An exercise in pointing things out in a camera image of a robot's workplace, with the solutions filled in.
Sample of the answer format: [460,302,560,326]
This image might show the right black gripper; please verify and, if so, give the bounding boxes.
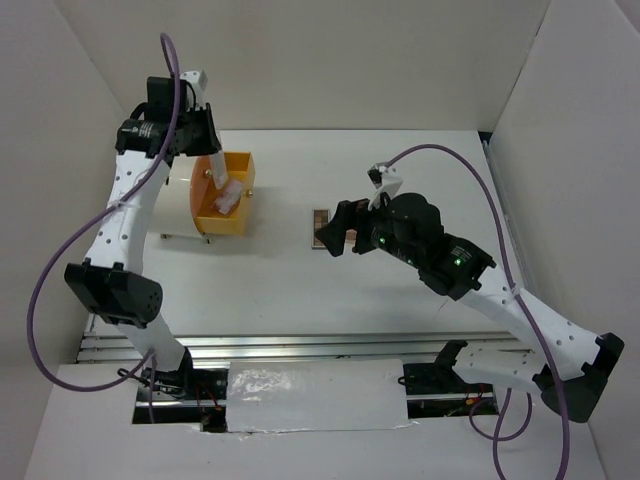
[315,189,422,266]

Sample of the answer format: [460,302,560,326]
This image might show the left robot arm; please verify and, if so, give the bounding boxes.
[64,70,229,399]

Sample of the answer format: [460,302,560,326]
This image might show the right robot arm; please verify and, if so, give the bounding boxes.
[315,193,624,423]

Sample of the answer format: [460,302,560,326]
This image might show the square pink blush palette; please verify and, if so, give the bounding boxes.
[345,229,357,246]

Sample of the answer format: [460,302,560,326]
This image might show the long brown eyeshadow palette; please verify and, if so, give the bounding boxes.
[311,209,331,250]

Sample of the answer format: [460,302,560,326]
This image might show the white cylindrical drawer cabinet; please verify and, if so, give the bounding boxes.
[149,156,210,243]

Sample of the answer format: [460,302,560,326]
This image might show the white cover plate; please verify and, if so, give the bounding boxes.
[226,359,410,433]

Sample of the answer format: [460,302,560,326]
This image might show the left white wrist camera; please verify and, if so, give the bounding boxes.
[180,70,208,109]

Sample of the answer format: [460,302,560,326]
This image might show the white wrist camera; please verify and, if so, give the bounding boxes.
[367,163,403,211]
[180,70,208,109]

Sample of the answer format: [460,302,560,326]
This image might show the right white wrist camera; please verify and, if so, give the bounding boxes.
[367,163,403,211]

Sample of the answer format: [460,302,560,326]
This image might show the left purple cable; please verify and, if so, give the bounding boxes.
[26,32,182,421]

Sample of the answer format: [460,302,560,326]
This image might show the aluminium rail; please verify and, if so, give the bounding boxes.
[77,333,544,364]

